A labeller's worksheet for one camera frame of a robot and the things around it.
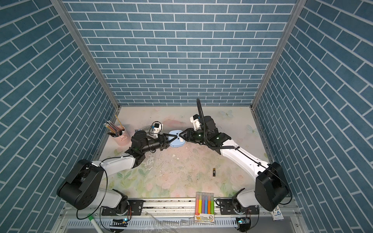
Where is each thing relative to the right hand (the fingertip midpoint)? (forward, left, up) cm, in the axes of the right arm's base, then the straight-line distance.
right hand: (182, 136), depth 76 cm
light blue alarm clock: (-2, +2, -2) cm, 3 cm away
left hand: (-2, +1, -2) cm, 3 cm away
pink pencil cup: (+4, +39, -14) cm, 42 cm away
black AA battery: (-9, -19, -22) cm, 31 cm away
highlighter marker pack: (-28, -14, -21) cm, 38 cm away
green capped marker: (-38, +41, -22) cm, 60 cm away
